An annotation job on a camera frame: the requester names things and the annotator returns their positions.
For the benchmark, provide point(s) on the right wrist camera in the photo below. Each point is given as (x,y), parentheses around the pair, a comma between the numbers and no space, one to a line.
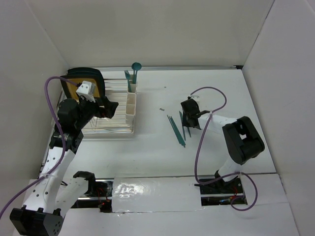
(195,98)

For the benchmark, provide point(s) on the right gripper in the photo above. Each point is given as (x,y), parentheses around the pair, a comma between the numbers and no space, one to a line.
(185,122)

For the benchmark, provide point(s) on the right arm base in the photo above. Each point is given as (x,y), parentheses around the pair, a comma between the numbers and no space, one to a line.
(222,193)

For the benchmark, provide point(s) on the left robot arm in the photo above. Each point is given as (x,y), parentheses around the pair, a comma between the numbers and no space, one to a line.
(44,211)

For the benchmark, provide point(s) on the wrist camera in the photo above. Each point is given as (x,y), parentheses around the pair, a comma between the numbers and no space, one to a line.
(86,91)
(195,98)

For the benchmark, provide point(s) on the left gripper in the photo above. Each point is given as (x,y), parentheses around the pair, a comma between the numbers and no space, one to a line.
(107,111)

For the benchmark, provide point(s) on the green plastic fork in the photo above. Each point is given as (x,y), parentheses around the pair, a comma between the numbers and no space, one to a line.
(129,85)
(127,74)

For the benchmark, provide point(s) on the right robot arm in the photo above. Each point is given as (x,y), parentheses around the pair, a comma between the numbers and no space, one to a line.
(242,139)

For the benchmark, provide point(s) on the white dish drying rack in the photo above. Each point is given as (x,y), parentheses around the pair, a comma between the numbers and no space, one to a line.
(71,132)

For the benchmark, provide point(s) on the yellow plate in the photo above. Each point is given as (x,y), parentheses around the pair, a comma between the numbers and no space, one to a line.
(70,89)

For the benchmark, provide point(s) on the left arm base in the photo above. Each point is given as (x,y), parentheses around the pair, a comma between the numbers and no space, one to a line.
(85,191)

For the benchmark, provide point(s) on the white utensil holder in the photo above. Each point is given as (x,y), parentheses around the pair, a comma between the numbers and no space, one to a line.
(131,103)

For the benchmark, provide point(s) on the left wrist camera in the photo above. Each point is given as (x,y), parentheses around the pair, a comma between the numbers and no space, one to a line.
(86,91)

